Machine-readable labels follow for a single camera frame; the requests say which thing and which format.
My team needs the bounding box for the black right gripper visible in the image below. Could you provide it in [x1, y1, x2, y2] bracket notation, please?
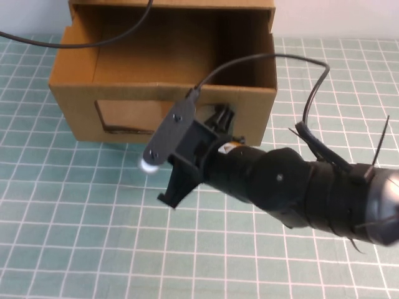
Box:
[156, 103, 236, 210]

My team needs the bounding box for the brown cardboard windowed drawer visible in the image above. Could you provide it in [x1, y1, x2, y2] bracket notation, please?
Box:
[48, 26, 279, 148]

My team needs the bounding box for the brown cardboard shoe box sleeve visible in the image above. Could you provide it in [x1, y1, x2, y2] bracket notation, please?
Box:
[69, 0, 277, 34]

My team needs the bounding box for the green white-grid tablecloth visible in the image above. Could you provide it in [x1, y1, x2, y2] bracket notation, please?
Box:
[0, 32, 399, 299]

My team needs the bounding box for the black zip tie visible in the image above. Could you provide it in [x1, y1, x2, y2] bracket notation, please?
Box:
[371, 115, 391, 169]
[348, 235, 367, 257]

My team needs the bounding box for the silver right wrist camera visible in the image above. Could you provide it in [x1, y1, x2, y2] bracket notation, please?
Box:
[138, 96, 198, 174]

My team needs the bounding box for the black right camera cable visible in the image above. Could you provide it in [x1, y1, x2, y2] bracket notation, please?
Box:
[186, 53, 331, 133]

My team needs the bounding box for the black camera cable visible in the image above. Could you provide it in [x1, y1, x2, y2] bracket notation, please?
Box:
[0, 0, 154, 49]
[186, 53, 331, 133]

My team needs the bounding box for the black left camera cable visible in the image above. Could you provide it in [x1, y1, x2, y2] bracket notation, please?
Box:
[0, 0, 154, 49]

